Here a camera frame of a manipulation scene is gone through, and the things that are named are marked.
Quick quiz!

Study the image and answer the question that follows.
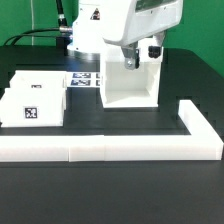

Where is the white drawer cabinet box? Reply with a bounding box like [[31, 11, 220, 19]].
[[100, 38, 163, 108]]

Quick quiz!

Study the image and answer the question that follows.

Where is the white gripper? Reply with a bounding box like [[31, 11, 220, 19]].
[[101, 0, 183, 70]]

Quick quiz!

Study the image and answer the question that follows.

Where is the white L-shaped fence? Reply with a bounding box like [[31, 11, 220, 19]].
[[0, 100, 224, 162]]

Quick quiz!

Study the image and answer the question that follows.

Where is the white drawer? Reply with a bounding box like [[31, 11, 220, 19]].
[[0, 88, 66, 127], [9, 70, 67, 88]]

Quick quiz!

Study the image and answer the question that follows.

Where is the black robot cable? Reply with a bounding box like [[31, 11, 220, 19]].
[[3, 0, 73, 47]]

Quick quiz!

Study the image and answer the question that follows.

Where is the white marker sheet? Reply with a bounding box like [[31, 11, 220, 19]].
[[66, 72, 100, 88]]

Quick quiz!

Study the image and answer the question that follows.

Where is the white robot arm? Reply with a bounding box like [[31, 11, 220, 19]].
[[67, 0, 183, 70]]

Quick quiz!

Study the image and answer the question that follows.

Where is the white rear drawer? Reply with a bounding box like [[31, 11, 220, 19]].
[[9, 70, 67, 88]]

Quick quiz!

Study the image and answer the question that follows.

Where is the white front drawer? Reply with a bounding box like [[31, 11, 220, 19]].
[[0, 88, 66, 127]]

